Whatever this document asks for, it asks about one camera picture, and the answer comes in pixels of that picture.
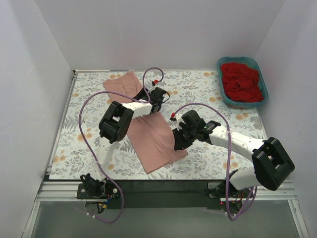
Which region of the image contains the pink t shirt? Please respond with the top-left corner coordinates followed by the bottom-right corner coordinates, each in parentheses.
top-left (103, 72), bottom-right (188, 173)

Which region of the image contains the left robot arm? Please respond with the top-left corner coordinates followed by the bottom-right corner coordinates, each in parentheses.
top-left (80, 86), bottom-right (169, 198)

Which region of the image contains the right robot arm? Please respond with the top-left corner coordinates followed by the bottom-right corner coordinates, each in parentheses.
top-left (170, 110), bottom-right (295, 197)

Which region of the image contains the red t shirt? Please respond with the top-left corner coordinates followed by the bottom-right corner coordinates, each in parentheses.
top-left (220, 62), bottom-right (264, 103)

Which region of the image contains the floral table cloth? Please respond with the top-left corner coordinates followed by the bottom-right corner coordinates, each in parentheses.
top-left (48, 70), bottom-right (266, 180)

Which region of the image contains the teal plastic basket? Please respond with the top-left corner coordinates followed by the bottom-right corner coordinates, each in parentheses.
top-left (216, 57), bottom-right (268, 108)

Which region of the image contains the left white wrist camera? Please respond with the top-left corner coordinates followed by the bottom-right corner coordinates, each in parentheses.
top-left (151, 79), bottom-right (165, 87)

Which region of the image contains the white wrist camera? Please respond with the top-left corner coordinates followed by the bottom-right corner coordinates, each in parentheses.
top-left (151, 79), bottom-right (165, 87)
top-left (169, 113), bottom-right (184, 130)

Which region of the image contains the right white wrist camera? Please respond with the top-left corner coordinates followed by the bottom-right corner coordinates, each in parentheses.
top-left (169, 113), bottom-right (184, 130)

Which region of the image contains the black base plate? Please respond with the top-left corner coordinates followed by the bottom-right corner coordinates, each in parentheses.
top-left (76, 179), bottom-right (253, 210)

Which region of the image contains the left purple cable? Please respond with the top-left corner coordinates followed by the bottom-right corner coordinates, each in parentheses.
top-left (78, 67), bottom-right (124, 224)

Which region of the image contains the aluminium frame rail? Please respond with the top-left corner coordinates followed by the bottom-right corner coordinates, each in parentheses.
top-left (24, 179), bottom-right (310, 238)

